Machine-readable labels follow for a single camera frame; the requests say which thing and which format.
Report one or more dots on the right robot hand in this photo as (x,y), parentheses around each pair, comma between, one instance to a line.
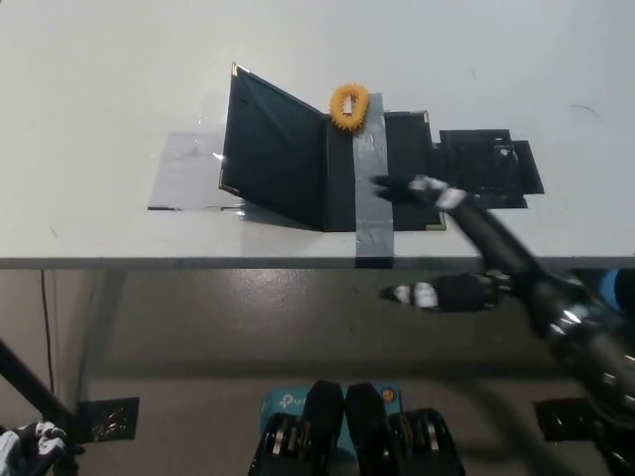
(491,233)

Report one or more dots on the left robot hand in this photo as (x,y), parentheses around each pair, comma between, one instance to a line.
(30,446)

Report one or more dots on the black USC diary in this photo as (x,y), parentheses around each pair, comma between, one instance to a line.
(278,163)

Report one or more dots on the black tape patch on table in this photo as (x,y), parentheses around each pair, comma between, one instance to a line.
(476,154)

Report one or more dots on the black floor tape patch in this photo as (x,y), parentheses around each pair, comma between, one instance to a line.
(560,419)
(106,420)

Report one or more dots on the blue object under table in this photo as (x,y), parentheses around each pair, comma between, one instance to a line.
(607,287)

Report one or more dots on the grey table leg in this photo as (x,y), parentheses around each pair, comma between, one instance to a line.
(101,337)

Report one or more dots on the teal tp-link box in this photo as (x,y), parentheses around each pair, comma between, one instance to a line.
(285,401)

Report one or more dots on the clear plastic film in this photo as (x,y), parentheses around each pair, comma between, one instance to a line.
(198,126)

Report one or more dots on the black diagonal frame bar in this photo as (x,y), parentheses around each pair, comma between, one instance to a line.
(35,392)

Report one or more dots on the grey duct tape strip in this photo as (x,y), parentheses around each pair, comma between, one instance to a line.
(374,233)

